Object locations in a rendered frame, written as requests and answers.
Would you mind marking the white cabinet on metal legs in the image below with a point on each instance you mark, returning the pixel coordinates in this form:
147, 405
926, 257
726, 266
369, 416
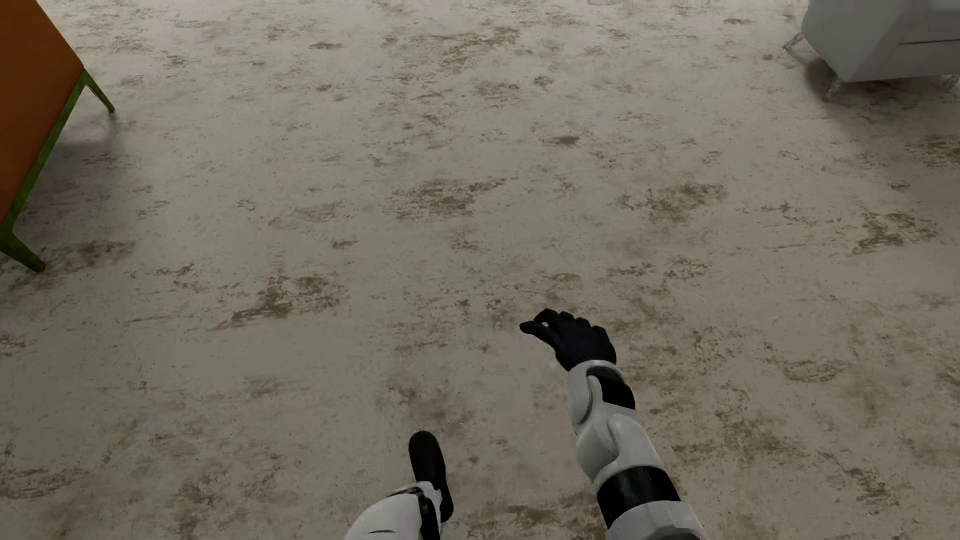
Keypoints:
881, 37

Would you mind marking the white black left robot leg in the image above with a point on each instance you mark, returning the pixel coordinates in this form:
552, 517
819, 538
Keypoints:
420, 495

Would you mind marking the orange table with green legs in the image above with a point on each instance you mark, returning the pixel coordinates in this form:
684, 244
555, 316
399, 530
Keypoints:
30, 112

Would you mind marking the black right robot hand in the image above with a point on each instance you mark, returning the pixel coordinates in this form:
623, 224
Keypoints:
577, 341

